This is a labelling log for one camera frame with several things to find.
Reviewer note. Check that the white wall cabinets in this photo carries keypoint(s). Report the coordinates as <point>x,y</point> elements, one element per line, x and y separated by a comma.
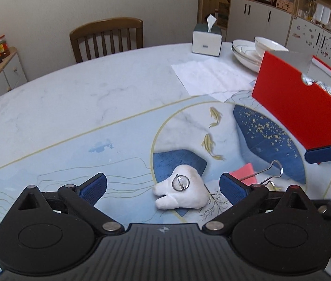
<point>299,25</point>

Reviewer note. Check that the white ceramic bowl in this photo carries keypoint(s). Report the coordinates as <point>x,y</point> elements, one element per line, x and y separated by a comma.
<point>263,45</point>

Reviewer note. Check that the green white tissue box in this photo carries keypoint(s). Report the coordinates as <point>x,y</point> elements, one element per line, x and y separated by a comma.
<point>207,38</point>

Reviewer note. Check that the red white cardboard box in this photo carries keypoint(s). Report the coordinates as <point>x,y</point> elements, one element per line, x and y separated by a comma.
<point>305,110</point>

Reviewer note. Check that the pink binder clip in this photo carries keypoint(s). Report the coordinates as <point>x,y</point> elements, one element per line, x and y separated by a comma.
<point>247,175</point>

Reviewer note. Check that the white tooth plush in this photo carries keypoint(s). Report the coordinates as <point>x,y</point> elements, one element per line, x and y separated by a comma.
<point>184,188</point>

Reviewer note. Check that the blue decorated table mat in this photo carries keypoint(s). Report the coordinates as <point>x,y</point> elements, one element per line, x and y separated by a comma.
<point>226,135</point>

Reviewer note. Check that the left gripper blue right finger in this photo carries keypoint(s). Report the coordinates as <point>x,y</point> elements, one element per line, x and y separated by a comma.
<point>232,188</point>

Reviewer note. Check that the white plates stack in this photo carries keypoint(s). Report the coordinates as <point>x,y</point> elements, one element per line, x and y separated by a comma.
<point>245,52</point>

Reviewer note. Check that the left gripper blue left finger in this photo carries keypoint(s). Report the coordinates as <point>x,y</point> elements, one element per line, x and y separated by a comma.
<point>93,189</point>

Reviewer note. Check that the white sideboard cabinet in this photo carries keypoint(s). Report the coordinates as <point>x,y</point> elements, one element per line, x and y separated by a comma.
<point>12,74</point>

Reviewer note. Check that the red lid jar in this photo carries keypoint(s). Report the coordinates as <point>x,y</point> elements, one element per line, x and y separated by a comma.
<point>4,49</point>

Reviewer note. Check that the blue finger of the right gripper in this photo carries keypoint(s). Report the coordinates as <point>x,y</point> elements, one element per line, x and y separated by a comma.
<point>318,155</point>

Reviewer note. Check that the wooden dining chair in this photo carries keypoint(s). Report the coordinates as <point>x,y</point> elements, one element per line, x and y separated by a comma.
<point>106,37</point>

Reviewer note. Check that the white paper sheet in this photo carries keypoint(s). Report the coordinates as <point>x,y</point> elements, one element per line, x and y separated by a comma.
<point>212,77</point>

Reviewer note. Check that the silver printed foil packet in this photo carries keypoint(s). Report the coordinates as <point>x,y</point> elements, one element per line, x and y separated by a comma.
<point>308,81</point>

